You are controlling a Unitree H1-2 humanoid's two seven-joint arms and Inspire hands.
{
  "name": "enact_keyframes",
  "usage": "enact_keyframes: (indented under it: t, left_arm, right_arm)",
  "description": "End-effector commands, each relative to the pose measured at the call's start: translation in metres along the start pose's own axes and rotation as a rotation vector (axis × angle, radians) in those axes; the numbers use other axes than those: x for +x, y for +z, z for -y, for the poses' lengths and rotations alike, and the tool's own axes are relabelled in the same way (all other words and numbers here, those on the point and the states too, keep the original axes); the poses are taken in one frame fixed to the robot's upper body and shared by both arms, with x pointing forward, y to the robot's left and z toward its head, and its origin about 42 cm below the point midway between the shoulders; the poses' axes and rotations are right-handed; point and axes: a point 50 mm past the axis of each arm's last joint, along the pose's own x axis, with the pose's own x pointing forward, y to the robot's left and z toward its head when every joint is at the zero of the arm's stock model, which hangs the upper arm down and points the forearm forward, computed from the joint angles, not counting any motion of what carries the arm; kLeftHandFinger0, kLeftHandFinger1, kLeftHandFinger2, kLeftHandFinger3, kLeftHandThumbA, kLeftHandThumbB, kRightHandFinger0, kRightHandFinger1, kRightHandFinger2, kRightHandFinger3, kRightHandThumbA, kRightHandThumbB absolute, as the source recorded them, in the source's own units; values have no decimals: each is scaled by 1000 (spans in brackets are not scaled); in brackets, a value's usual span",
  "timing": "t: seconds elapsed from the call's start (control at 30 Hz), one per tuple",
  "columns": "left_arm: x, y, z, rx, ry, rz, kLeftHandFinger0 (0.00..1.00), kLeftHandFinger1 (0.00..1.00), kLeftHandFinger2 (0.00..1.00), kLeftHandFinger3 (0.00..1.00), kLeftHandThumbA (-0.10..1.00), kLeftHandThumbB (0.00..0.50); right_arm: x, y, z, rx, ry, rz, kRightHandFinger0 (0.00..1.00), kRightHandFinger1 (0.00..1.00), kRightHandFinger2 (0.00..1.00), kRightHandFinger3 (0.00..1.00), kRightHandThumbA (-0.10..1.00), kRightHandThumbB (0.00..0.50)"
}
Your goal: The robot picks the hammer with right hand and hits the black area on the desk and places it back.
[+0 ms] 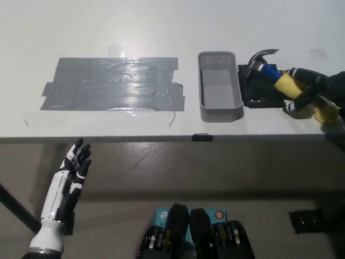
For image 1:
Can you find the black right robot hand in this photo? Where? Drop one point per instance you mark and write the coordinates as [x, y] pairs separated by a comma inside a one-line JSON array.
[[323, 87]]

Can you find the teal router box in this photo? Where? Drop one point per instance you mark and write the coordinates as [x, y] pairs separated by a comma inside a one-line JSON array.
[[161, 217]]

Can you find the grey perforated plastic basket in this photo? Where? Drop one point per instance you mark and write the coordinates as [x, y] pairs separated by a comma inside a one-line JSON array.
[[219, 91]]

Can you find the blue hammer with yellow wrap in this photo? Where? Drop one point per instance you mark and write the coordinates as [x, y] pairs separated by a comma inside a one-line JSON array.
[[269, 71]]

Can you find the small black tape piece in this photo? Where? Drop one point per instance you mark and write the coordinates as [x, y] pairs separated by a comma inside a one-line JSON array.
[[202, 137]]

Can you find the white and black left hand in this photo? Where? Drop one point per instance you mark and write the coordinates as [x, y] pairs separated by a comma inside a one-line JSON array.
[[58, 194]]

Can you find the grey duct tape patch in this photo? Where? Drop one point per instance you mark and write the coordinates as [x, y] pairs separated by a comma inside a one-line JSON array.
[[107, 86]]

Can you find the black diagonal table leg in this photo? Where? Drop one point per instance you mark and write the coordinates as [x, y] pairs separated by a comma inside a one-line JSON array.
[[16, 207]]

